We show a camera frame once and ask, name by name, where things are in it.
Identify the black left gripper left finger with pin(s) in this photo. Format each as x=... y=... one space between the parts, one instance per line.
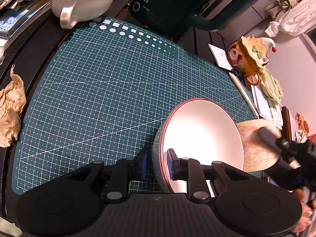
x=114 y=180

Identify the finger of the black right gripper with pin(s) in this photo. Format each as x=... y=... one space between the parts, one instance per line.
x=285 y=148

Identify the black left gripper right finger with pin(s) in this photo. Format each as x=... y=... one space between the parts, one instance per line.
x=195 y=175

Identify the beige oval sponge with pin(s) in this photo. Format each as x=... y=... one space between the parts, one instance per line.
x=258 y=156

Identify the white bowl red rim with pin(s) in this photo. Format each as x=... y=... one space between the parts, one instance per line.
x=199 y=129

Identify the person right hand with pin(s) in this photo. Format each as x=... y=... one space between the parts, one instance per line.
x=305 y=219

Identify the white paper stack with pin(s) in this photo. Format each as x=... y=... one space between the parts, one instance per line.
x=267 y=108

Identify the pale green container lid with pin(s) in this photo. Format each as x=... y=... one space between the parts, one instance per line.
x=271 y=86

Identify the green cutting mat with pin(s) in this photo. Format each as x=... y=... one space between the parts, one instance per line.
x=104 y=95

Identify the white pen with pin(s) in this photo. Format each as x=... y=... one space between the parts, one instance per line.
x=241 y=89

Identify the orange pig teapot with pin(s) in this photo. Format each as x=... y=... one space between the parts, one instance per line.
x=249 y=54

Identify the white card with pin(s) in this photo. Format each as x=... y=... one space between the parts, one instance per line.
x=220 y=57

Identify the white crumpled cloth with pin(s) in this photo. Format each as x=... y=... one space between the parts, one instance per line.
x=292 y=17

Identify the crumpled brown paper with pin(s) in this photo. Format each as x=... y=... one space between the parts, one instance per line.
x=13 y=100

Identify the blue patterned notebook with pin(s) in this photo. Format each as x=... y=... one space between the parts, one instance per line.
x=9 y=19

